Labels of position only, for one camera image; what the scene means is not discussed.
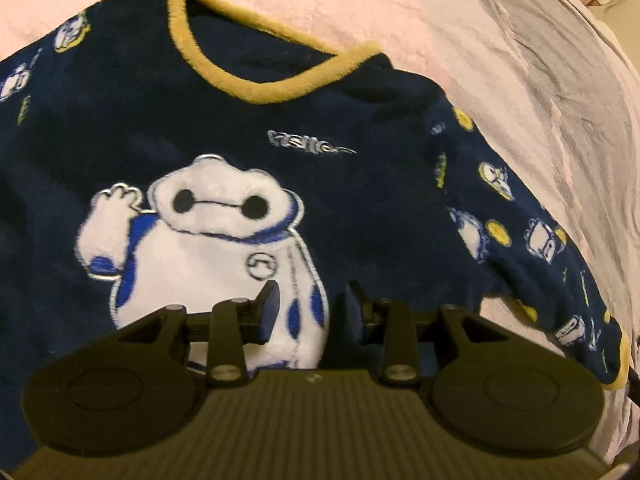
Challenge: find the pink grey striped bedspread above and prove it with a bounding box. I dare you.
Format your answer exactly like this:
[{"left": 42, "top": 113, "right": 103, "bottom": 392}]
[{"left": 0, "top": 0, "right": 640, "bottom": 466}]

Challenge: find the navy fleece pajama top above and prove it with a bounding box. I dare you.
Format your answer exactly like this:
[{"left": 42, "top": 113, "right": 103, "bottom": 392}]
[{"left": 1, "top": 0, "right": 630, "bottom": 469}]

